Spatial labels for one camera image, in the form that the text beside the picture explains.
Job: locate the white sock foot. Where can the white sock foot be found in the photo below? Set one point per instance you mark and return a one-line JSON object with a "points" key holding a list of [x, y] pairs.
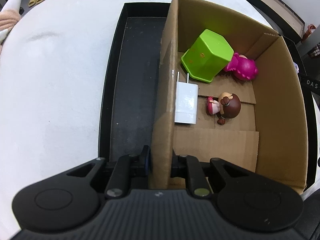
{"points": [[12, 5]]}

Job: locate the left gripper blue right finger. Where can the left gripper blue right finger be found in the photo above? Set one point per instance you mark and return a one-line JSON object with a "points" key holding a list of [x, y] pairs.
{"points": [[194, 173]]}

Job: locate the black shallow tray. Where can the black shallow tray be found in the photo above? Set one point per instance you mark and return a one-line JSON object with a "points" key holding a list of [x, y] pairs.
{"points": [[130, 92]]}

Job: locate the pink bear figurine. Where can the pink bear figurine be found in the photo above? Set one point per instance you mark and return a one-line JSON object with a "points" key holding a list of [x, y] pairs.
{"points": [[242, 68]]}

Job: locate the brown-haired girl figurine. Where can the brown-haired girl figurine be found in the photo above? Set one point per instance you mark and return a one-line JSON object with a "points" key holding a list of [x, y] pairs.
{"points": [[226, 106]]}

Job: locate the beige blanket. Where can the beige blanket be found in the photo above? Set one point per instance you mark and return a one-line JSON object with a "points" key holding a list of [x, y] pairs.
{"points": [[8, 19]]}

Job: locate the brown cardboard box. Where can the brown cardboard box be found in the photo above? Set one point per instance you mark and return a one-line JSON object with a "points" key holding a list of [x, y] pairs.
{"points": [[269, 136]]}

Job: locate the green hexagonal box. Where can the green hexagonal box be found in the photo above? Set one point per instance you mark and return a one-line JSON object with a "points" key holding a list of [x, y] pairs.
{"points": [[208, 55]]}

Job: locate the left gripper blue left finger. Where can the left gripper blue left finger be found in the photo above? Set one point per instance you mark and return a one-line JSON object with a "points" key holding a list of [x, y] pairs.
{"points": [[131, 171]]}

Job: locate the black tray with brown base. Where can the black tray with brown base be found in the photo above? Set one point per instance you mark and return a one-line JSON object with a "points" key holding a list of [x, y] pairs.
{"points": [[281, 17]]}

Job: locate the white USB charger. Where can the white USB charger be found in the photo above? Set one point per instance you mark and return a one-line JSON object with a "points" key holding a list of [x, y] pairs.
{"points": [[186, 101]]}

